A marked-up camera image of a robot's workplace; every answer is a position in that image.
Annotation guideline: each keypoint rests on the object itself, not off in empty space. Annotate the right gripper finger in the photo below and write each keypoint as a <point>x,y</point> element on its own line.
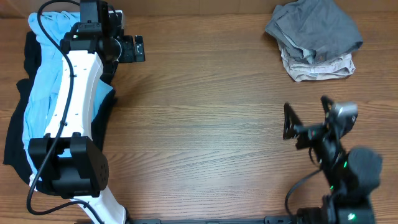
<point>292,124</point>
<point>327,103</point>

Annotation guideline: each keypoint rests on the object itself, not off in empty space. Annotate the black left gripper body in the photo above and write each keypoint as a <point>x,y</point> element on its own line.
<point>127,53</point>

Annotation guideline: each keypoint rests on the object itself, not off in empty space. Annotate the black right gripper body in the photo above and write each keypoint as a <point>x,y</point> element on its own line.
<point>309,133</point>

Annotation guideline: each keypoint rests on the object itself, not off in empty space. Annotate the grey shorts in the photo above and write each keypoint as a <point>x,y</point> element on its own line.
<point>314,31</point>

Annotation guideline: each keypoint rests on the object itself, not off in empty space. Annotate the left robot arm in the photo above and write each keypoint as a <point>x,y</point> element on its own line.
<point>67,161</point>

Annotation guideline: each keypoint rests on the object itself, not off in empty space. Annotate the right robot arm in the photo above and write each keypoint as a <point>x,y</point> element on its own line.
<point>352,175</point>

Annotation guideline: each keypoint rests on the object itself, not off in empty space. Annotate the folded beige shorts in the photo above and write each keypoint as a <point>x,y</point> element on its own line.
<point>337,68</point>

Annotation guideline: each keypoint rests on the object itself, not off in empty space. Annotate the light blue garment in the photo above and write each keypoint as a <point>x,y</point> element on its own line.
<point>47,81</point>

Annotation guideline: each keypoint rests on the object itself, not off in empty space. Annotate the black garment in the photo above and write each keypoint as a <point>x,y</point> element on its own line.
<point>14,153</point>

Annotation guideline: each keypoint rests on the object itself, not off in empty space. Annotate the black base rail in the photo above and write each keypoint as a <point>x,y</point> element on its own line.
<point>265,220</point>

